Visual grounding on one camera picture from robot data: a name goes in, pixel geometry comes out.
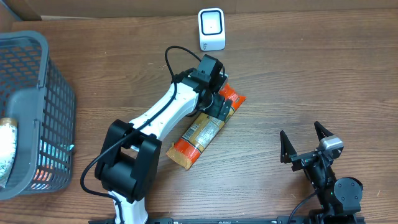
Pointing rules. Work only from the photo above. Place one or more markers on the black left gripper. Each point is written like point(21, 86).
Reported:
point(222, 106)

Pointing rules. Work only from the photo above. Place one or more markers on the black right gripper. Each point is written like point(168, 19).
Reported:
point(287, 150)

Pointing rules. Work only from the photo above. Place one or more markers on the orange spaghetti packet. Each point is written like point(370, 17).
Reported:
point(202, 131)

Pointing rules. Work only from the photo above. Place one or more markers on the white tube gold cap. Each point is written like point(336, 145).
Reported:
point(8, 147)

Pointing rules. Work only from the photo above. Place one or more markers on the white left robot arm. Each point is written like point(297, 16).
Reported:
point(130, 153)

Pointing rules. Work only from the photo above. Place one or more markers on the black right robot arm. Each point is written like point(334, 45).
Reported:
point(339, 198)

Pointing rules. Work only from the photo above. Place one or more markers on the white barcode scanner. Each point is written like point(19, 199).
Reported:
point(211, 29)

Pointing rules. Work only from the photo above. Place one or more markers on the colourful packet in basket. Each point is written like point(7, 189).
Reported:
point(53, 167)

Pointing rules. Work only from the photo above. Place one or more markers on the grey plastic mesh basket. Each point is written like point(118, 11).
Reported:
point(35, 93)

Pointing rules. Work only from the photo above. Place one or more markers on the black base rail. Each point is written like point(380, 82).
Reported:
point(278, 220)

